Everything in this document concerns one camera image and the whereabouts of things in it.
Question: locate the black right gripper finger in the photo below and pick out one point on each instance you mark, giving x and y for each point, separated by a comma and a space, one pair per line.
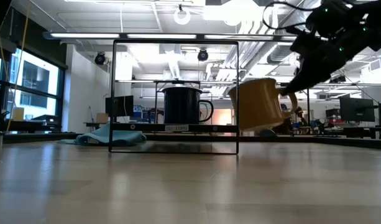
308, 65
305, 82

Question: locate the yellow mug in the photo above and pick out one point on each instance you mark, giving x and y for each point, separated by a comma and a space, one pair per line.
258, 105

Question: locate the black mug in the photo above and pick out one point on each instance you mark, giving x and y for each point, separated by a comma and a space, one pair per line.
181, 107

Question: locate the black monitor on arm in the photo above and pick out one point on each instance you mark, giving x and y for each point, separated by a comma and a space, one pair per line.
355, 109

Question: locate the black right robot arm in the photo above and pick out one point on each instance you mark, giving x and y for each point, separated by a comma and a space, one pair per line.
370, 21

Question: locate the ceiling strip light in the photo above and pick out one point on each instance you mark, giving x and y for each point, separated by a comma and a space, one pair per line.
84, 35
236, 37
162, 36

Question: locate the round black ceiling lamp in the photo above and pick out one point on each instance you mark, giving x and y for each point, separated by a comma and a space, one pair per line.
203, 55
100, 58

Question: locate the black computer monitor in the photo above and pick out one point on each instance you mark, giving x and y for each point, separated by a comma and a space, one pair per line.
122, 105

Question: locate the blue cloth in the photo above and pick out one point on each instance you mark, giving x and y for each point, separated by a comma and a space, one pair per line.
115, 137

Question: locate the cardboard box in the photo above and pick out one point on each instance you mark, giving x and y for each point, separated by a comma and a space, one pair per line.
102, 118

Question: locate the black desk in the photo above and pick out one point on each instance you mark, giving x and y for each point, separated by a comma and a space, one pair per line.
31, 126

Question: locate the yellow box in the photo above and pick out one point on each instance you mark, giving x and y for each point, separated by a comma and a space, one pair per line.
18, 114

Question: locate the black metal workstation frame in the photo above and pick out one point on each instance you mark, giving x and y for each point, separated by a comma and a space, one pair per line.
308, 105
156, 102

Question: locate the silver ventilation duct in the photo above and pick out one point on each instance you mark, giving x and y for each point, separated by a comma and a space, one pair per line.
283, 49

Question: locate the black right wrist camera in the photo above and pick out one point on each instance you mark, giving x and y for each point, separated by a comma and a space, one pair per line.
324, 18

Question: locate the black aluminium table frame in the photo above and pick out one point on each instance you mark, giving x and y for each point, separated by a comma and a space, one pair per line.
333, 140

